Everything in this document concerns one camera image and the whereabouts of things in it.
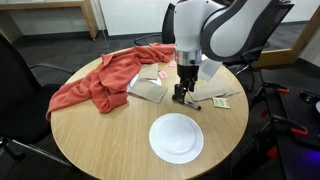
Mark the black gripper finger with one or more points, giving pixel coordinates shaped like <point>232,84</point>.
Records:
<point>192,83</point>
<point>178,93</point>

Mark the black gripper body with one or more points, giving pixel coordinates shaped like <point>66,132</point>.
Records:
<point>186,73</point>

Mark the black marker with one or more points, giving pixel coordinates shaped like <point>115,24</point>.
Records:
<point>190,104</point>

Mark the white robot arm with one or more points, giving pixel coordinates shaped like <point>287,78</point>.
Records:
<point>234,34</point>

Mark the white bowl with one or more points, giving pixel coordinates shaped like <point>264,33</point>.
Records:
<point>176,138</point>

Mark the brown paper napkin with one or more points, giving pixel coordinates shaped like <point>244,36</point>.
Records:
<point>205,92</point>
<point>220,87</point>

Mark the pink sachet packet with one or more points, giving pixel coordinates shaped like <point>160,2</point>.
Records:
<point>172,64</point>
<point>162,74</point>

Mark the yellow sachet packet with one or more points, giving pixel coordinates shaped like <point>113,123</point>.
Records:
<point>221,102</point>

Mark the black office chair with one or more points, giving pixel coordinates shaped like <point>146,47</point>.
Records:
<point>167,33</point>
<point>23,104</point>

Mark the orange-red cloth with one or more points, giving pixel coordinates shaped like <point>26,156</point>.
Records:
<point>106,85</point>

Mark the black near office chair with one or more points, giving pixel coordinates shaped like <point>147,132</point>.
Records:
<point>23,104</point>

